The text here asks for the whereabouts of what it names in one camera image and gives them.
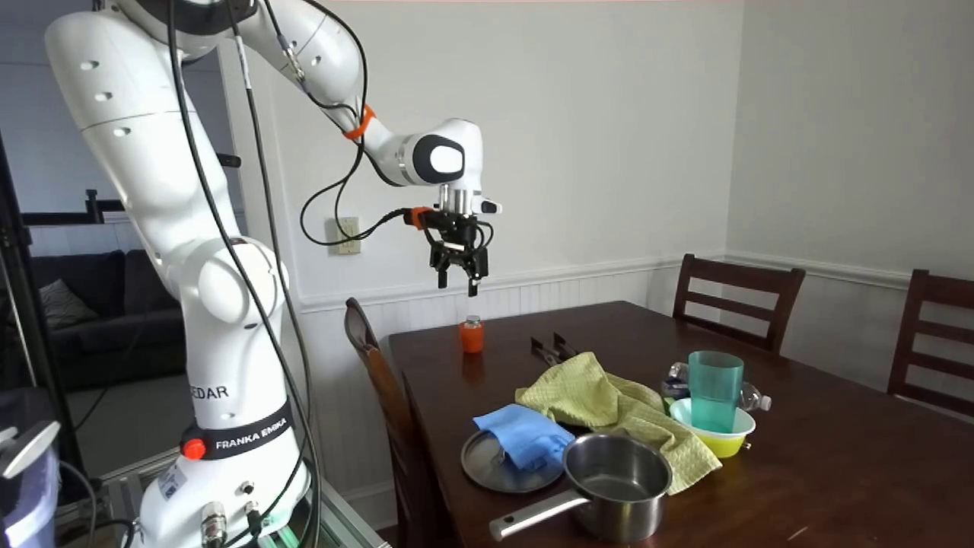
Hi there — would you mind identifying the beige wall outlet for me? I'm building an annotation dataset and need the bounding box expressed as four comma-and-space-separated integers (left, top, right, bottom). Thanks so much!
325, 212, 366, 260

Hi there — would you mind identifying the dark wooden slat chair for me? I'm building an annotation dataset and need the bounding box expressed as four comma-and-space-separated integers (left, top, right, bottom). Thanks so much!
885, 267, 974, 419
672, 252, 805, 357

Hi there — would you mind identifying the grey plate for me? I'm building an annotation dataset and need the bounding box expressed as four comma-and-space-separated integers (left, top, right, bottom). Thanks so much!
457, 426, 571, 495

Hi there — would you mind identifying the yellow bowl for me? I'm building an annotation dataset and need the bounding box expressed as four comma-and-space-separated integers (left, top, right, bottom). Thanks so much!
667, 396, 762, 460

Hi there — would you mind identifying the orange strap on arm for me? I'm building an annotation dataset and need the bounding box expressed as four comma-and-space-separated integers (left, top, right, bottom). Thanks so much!
339, 105, 380, 143

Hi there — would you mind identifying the orange bottle with white cap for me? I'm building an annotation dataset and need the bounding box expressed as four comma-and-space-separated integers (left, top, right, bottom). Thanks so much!
457, 315, 486, 358

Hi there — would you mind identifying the black horizontal bar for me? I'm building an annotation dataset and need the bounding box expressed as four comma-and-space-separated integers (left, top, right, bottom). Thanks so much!
19, 185, 130, 229

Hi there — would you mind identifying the teal plastic cup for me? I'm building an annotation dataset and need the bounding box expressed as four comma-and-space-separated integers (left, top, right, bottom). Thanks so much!
683, 346, 744, 432

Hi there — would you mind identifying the dark sofa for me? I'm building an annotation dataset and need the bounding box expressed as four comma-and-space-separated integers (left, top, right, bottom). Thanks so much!
28, 247, 187, 394

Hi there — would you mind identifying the black camera stand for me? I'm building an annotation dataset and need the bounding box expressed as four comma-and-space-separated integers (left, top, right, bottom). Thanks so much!
0, 141, 79, 499

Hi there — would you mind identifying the blue towel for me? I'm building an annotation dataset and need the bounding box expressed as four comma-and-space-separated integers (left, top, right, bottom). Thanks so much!
472, 402, 579, 471

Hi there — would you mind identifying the black gripper cable orange plug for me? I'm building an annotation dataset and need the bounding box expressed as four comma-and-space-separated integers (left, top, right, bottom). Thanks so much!
296, 131, 442, 252

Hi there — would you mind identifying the grey sofa pillow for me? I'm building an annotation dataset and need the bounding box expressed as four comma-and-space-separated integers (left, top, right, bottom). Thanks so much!
36, 278, 100, 333

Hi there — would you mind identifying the dark wooden chair by robot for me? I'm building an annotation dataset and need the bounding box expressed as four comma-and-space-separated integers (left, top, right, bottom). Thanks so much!
339, 296, 442, 548

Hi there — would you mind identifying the robot mounting platform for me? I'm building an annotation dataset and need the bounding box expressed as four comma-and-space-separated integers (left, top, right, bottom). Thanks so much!
57, 446, 389, 548

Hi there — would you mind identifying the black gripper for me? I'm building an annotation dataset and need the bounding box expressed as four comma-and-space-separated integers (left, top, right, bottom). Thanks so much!
422, 205, 497, 301

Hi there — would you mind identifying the long black arm cable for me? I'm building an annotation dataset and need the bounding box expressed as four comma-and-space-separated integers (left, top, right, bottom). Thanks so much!
165, 0, 322, 548

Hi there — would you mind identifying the green yellow towel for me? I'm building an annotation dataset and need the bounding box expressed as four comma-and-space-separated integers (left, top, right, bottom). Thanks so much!
514, 350, 724, 495

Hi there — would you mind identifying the steel pot with long handle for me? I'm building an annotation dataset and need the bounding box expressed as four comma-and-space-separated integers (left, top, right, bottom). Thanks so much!
486, 432, 674, 544

